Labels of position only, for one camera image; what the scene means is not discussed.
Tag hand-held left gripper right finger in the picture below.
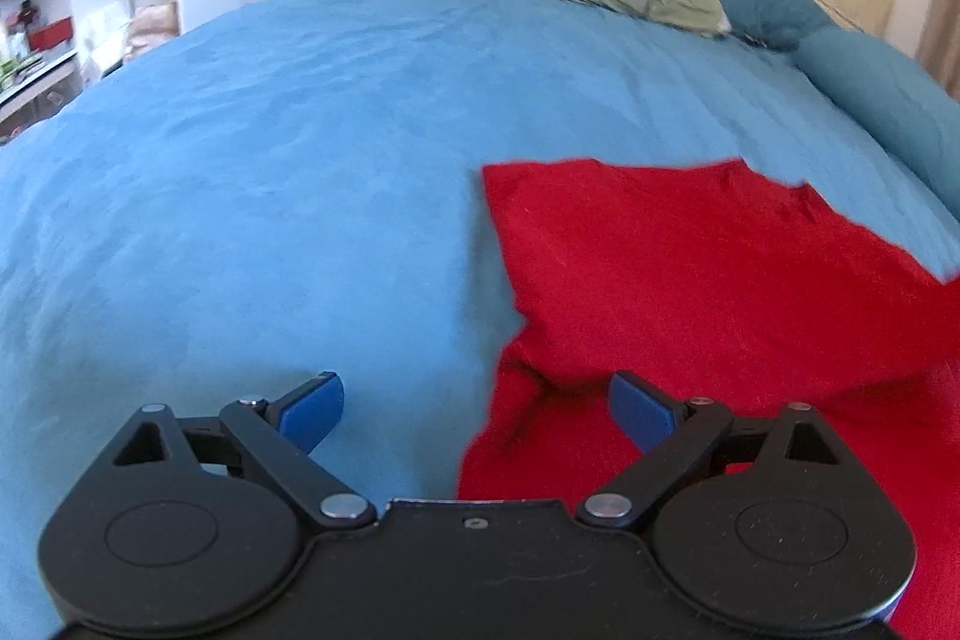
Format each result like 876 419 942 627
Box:
576 370 865 532

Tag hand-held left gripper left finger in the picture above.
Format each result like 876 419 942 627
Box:
91 371 377 531

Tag red garment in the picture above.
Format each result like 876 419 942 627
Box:
457 158 960 640

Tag blue bed cover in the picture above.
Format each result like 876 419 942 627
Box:
0 0 960 640

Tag blue pillow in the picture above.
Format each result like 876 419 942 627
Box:
793 25 960 202
712 0 835 54

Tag red storage box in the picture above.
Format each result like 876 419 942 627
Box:
28 15 77 53

